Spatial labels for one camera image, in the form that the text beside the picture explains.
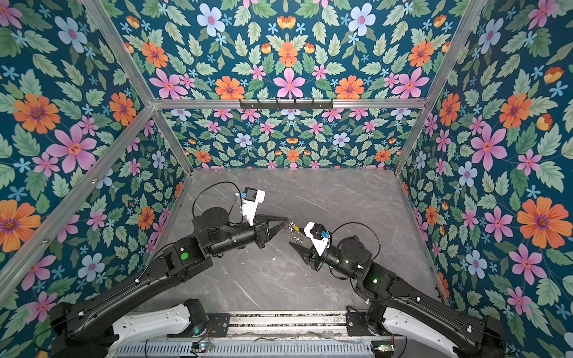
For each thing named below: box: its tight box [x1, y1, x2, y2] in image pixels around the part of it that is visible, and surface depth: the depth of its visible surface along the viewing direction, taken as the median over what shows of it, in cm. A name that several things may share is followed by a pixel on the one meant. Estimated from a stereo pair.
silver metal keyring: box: [287, 221, 304, 244], surface depth 62 cm
